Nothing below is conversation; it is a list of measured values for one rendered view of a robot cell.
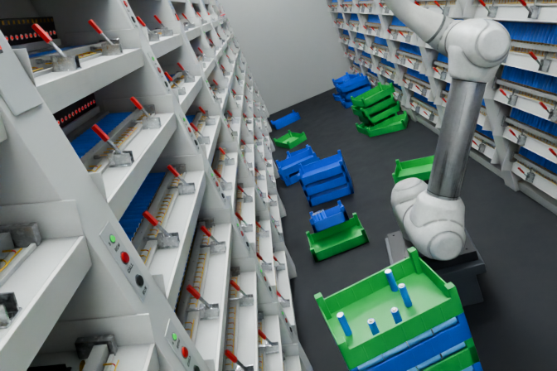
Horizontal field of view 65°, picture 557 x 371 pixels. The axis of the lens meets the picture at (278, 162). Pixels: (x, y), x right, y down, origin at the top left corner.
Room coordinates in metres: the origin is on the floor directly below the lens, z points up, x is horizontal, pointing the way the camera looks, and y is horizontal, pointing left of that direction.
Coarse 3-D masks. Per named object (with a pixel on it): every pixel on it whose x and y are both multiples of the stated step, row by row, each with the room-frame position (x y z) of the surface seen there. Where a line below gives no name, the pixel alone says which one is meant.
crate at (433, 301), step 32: (416, 256) 0.98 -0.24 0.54; (352, 288) 0.98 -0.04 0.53; (384, 288) 0.98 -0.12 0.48; (416, 288) 0.93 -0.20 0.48; (448, 288) 0.80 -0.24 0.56; (352, 320) 0.92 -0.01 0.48; (384, 320) 0.87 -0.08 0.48; (416, 320) 0.79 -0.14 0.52; (352, 352) 0.78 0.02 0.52; (384, 352) 0.78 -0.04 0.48
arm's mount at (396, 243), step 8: (400, 232) 1.59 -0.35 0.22; (392, 240) 1.55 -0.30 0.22; (400, 240) 1.53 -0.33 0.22; (392, 248) 1.49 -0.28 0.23; (400, 248) 1.47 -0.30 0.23; (464, 248) 1.30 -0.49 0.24; (472, 248) 1.28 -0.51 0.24; (392, 256) 1.44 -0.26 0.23; (400, 256) 1.42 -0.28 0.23; (424, 256) 1.36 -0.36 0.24; (464, 256) 1.28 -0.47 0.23; (472, 256) 1.27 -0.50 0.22; (432, 264) 1.31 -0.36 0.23; (440, 264) 1.30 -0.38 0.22; (448, 264) 1.29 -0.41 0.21; (456, 264) 1.29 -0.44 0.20
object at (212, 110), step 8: (216, 104) 1.93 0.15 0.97; (192, 112) 1.93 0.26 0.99; (200, 112) 1.91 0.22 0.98; (208, 112) 1.93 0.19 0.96; (216, 112) 1.93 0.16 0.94; (216, 120) 1.83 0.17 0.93; (200, 128) 1.72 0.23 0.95; (208, 128) 1.71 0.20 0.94; (216, 128) 1.71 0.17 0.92; (216, 136) 1.68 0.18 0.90; (208, 144) 1.49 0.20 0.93; (208, 152) 1.39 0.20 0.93; (208, 160) 1.35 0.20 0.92
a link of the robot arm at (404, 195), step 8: (400, 184) 1.45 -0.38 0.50; (408, 184) 1.42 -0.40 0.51; (416, 184) 1.40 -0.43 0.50; (424, 184) 1.41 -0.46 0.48; (392, 192) 1.46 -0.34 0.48; (400, 192) 1.41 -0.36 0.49; (408, 192) 1.39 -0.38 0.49; (416, 192) 1.38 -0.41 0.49; (392, 200) 1.44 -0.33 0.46; (400, 200) 1.40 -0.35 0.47; (408, 200) 1.38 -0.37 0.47; (392, 208) 1.46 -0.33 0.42; (400, 208) 1.38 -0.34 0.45; (408, 208) 1.35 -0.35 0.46; (400, 216) 1.37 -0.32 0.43; (400, 224) 1.39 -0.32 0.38; (408, 240) 1.41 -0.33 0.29
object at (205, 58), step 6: (198, 48) 2.46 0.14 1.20; (198, 54) 2.63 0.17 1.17; (204, 54) 2.47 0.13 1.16; (210, 54) 2.62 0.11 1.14; (198, 60) 2.42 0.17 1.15; (204, 60) 2.46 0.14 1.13; (210, 60) 2.46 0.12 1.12; (204, 66) 2.19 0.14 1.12; (210, 66) 2.34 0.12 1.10; (204, 72) 2.05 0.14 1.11; (210, 72) 2.30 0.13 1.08
